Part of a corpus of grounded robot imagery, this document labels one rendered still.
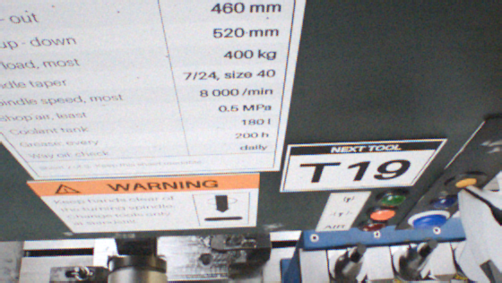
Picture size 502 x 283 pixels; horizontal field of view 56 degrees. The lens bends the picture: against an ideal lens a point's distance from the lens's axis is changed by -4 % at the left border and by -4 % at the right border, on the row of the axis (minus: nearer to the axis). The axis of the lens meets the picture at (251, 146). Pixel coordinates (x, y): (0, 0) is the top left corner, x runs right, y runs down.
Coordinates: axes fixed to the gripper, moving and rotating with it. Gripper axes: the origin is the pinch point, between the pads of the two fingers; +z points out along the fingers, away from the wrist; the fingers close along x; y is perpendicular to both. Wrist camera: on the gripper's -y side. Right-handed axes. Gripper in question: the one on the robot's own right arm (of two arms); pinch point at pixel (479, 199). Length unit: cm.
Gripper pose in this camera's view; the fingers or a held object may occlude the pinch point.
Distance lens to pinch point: 38.2
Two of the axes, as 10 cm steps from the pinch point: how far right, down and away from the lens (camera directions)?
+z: -5.5, -7.5, 3.8
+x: 8.4, -4.8, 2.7
